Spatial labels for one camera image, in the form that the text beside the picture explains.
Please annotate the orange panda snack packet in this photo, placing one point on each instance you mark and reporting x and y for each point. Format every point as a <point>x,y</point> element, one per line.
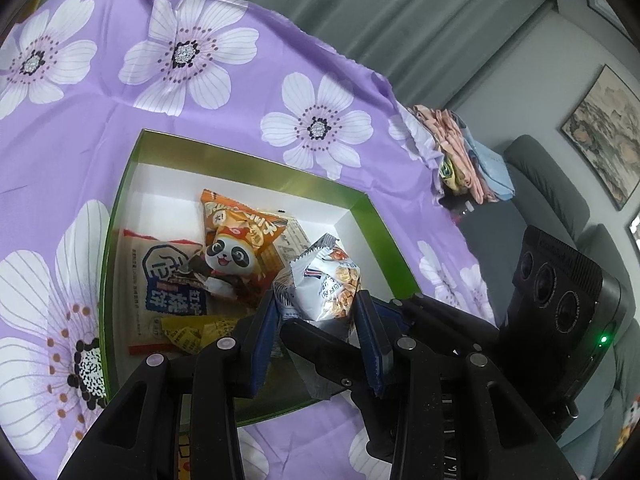
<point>235,255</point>

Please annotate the grey peanut snack packet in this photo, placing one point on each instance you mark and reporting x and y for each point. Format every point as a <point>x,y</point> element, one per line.
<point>320,280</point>

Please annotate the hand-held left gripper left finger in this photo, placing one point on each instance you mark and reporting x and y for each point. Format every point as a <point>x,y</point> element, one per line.
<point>262,345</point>

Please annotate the stack of folded clothes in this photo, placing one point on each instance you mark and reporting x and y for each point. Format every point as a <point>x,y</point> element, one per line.
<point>460,150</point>

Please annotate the grey sofa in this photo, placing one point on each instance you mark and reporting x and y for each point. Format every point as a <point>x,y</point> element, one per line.
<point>550,200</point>

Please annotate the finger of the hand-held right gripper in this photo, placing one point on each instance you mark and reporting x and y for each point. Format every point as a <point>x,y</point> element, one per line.
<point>320,355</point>
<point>450,325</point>

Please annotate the grey curtain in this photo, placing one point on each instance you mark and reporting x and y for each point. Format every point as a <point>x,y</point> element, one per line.
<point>400,20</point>

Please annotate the pale text-printed packet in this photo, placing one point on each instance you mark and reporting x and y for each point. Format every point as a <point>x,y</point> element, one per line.
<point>295,240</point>

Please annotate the framed landscape painting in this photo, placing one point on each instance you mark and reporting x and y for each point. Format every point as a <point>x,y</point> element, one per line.
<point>605,130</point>

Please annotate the yellow snack packet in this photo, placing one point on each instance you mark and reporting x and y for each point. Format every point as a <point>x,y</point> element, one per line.
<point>200,332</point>

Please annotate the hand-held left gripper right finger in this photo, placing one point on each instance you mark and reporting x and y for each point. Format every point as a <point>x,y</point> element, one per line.
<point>370,345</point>

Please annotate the purple floral cloth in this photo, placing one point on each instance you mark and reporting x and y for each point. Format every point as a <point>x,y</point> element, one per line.
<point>100,135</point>

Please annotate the small framed wall picture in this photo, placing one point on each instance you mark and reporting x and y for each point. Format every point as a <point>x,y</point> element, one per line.
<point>602,5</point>

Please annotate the green cardboard box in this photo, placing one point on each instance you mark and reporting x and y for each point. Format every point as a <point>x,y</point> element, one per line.
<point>240,167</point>

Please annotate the white packet with dark logo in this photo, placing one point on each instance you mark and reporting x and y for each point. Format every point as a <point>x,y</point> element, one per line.
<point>165,280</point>

